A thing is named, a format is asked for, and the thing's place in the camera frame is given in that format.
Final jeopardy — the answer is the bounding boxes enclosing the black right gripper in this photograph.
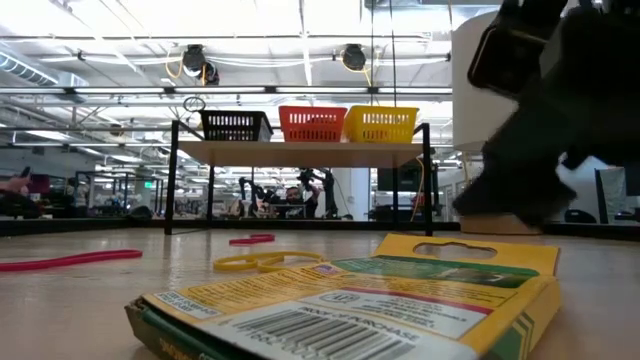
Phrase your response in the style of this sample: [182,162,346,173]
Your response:
[452,0,640,229]

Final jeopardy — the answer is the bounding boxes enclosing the yellow green crayon box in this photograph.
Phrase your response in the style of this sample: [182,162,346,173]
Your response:
[124,232,562,360]

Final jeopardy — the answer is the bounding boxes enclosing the yellow rubber band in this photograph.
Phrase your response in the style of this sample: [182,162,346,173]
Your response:
[213,250,327,274]

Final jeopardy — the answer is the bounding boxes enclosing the black background monitor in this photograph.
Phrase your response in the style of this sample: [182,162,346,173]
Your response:
[377,167,424,194]

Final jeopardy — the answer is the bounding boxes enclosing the yellow plastic basket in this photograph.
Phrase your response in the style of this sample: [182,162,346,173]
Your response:
[343,105,420,145]

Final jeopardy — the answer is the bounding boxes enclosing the orange plastic basket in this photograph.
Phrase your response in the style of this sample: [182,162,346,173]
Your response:
[278,105,349,144]

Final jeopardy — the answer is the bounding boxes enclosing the wooden shelf riser black legs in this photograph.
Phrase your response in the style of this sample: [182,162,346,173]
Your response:
[163,120,434,236]

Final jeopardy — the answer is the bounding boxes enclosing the person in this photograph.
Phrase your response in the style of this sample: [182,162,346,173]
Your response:
[272,183,322,220]

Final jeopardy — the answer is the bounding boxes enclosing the black plastic basket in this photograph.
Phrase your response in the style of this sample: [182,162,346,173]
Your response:
[199,109,275,142]

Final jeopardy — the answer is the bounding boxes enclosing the dark background monitor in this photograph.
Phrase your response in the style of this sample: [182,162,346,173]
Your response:
[29,173,51,195]

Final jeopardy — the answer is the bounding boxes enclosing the person's hand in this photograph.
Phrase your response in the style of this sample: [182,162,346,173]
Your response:
[0,174,32,196]

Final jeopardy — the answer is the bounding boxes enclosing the black ceiling cable reel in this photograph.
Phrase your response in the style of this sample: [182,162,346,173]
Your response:
[341,43,368,72]
[180,44,221,86]

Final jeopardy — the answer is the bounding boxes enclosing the black metal table frame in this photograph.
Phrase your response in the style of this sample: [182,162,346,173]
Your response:
[0,218,640,236]

